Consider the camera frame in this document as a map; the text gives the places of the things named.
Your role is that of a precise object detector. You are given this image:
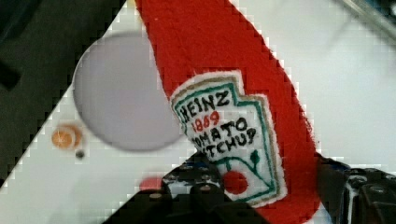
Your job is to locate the lilac oval plate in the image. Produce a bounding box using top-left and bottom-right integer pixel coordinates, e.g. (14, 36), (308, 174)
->
(73, 32), (181, 151)

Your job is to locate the orange slice toy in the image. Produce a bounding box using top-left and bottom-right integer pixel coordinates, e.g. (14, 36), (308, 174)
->
(51, 125), (82, 150)

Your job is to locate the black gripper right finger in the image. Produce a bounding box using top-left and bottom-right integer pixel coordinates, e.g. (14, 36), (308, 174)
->
(317, 155), (396, 224)

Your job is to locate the strawberry toy near bowl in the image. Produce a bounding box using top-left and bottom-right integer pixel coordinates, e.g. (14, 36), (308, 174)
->
(139, 176), (162, 190)

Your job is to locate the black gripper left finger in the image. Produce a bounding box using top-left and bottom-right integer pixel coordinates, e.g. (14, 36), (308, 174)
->
(103, 152), (270, 224)

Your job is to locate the red plush ketchup bottle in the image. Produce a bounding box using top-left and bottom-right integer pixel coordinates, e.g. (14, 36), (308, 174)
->
(135, 0), (320, 224)

